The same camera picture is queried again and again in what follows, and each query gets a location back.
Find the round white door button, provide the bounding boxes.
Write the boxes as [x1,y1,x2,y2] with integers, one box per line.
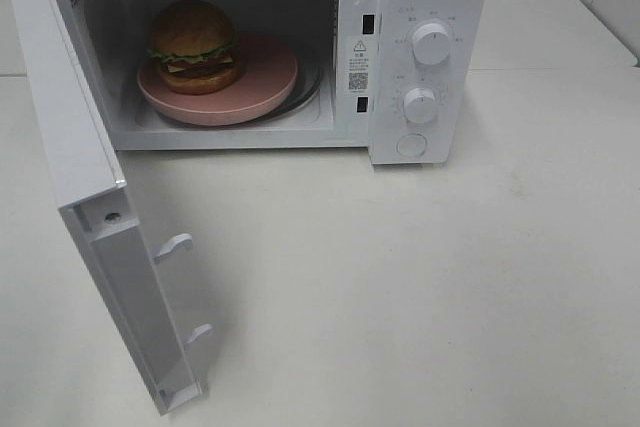
[396,133,428,158]

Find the pink round plate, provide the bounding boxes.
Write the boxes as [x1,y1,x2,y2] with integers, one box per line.
[137,34,299,127]

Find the burger with lettuce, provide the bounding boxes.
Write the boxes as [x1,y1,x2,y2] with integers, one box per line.
[148,0,244,95]

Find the white microwave door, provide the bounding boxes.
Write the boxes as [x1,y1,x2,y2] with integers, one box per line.
[12,0,212,414]

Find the glass microwave turntable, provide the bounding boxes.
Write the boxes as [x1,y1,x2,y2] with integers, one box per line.
[250,66,323,124]

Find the lower white control knob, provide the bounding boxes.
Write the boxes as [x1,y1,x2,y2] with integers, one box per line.
[402,87,439,124]

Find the white control knob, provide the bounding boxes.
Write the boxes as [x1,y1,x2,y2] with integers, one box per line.
[402,87,439,124]
[409,19,452,66]

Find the white warning label sticker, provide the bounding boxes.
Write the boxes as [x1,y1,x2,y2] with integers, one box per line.
[345,36,373,93]

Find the white microwave oven body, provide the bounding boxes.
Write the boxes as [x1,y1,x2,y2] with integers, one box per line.
[69,0,484,164]

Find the upper white control knob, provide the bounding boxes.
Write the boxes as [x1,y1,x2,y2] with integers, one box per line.
[409,19,452,66]

